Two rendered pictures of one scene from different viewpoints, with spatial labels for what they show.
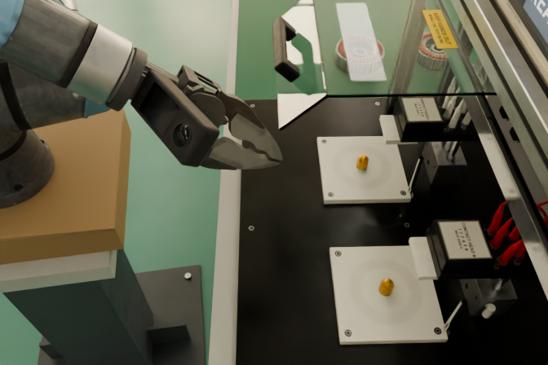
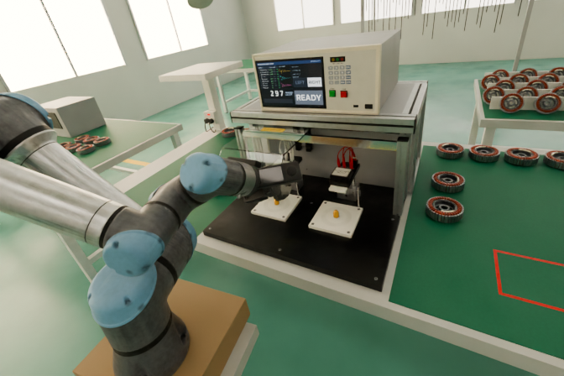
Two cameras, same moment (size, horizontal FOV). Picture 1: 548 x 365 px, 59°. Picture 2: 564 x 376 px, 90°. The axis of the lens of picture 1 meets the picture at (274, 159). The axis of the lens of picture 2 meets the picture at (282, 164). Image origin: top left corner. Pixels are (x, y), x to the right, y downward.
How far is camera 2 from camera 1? 0.57 m
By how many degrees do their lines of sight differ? 47
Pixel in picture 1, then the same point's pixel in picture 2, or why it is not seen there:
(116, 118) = not seen: hidden behind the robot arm
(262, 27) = not seen: hidden behind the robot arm
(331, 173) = (273, 213)
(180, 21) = (22, 308)
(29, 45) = (232, 170)
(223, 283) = (299, 273)
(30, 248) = (220, 359)
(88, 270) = (251, 337)
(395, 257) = (324, 208)
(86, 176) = (198, 304)
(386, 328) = (352, 221)
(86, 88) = (249, 182)
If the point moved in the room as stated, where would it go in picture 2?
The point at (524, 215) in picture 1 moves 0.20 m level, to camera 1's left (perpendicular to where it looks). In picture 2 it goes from (353, 141) to (331, 171)
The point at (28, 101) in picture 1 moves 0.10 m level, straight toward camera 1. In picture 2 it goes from (174, 260) to (221, 253)
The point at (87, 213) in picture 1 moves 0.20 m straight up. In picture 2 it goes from (226, 309) to (205, 250)
